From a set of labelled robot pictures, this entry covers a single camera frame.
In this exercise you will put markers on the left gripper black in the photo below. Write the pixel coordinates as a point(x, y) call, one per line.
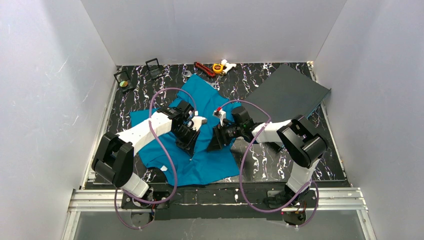
point(185, 136)

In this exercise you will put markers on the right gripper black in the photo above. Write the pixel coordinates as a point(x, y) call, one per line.
point(220, 136)

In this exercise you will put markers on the blue garment cloth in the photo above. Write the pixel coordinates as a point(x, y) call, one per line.
point(207, 167)

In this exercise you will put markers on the round colourful brooch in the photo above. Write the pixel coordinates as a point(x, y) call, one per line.
point(124, 84)

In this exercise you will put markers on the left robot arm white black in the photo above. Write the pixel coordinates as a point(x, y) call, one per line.
point(113, 159)

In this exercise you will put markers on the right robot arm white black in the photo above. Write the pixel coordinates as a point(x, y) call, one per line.
point(298, 136)

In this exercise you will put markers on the red black utility knife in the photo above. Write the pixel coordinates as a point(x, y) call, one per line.
point(203, 68)

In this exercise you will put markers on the yellow tape measure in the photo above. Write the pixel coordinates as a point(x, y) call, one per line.
point(217, 68)

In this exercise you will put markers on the white plastic fitting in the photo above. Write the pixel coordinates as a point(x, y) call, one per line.
point(227, 66)

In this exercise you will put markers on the dark grey flat box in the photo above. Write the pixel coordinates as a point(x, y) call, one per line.
point(288, 92)

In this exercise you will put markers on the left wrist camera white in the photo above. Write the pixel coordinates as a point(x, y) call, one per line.
point(197, 122)

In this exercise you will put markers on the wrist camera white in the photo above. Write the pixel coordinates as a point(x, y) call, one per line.
point(197, 122)
point(220, 114)

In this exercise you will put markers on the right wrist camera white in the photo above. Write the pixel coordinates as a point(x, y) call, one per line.
point(220, 114)

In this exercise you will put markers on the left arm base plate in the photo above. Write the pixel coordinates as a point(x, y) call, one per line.
point(152, 195)

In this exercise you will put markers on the black frame stand rear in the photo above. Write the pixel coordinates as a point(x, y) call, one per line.
point(154, 69)

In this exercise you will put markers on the black frame stand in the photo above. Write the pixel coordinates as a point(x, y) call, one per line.
point(154, 69)
point(124, 75)

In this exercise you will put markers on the black frame stand left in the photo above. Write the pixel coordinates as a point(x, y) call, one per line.
point(124, 75)

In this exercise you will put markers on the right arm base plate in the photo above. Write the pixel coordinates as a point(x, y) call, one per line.
point(302, 208)

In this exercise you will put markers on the aluminium rail frame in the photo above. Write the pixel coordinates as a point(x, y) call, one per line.
point(198, 214)

